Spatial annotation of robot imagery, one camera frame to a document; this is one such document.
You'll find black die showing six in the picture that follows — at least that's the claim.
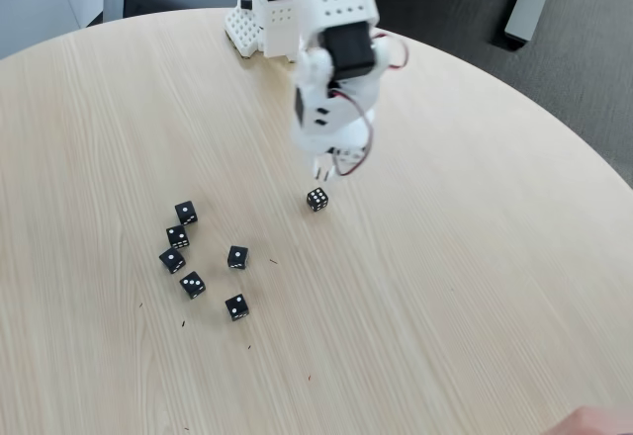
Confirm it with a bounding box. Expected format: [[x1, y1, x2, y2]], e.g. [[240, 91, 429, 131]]
[[306, 186, 330, 214]]

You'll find person's hand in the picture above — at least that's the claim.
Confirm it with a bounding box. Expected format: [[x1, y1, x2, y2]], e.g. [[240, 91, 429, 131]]
[[547, 403, 633, 435]]

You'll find black die with white dots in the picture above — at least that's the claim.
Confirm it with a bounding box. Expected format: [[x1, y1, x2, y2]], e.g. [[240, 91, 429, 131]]
[[165, 224, 191, 250], [178, 270, 208, 301], [158, 246, 188, 276], [225, 293, 251, 322], [174, 200, 200, 226], [226, 244, 250, 272]]

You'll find grey desk leg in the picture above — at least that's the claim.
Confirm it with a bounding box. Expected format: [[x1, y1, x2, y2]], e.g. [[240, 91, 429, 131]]
[[503, 0, 563, 51]]

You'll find white cabinet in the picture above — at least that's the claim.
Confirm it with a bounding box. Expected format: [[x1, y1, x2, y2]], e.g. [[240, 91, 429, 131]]
[[0, 0, 125, 60]]

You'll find red servo cable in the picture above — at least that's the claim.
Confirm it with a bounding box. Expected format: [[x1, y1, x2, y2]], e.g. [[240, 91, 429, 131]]
[[328, 32, 410, 179]]

